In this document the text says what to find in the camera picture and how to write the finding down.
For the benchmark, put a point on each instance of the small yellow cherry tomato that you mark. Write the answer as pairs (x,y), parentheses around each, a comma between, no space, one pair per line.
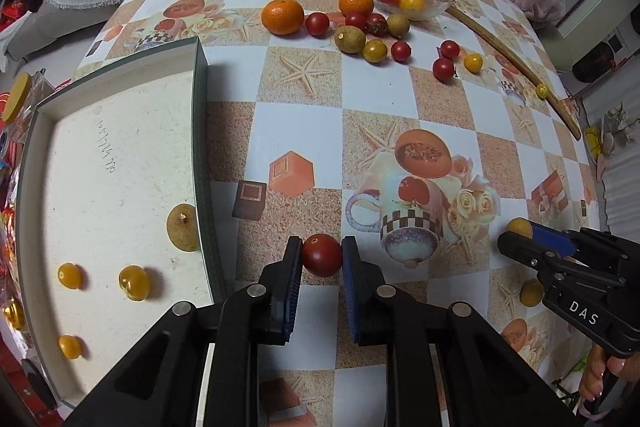
(542,90)

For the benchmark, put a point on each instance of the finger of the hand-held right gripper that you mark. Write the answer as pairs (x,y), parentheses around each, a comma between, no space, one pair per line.
(552,239)
(520,247)

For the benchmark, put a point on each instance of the dark red cherry tomato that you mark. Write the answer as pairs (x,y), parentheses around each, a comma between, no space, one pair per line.
(376,24)

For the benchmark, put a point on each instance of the gold foil packet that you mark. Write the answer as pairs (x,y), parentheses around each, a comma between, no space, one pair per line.
(15,313)

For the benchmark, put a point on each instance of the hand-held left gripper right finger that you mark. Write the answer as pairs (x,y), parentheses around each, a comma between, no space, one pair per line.
(352,294)

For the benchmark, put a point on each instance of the yellow round lid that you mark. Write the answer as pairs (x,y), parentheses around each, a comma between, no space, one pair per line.
(14,98)

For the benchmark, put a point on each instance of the person's right hand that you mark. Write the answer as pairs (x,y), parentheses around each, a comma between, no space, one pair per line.
(597,379)

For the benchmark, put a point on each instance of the printed tablecloth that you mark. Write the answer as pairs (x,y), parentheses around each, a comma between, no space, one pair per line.
(320,117)

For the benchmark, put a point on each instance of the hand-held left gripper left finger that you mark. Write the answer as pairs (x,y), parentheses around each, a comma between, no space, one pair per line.
(293,292)

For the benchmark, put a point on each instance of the long wooden stick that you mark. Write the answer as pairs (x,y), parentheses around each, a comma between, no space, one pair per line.
(515,57)

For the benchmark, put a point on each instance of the large orange mandarin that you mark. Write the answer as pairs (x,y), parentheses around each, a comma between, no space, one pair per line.
(283,16)

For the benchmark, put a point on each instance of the white shallow tray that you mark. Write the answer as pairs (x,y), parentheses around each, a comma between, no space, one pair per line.
(115,187)

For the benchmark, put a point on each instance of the yellow orange mandarin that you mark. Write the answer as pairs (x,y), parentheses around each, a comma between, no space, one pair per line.
(413,3)

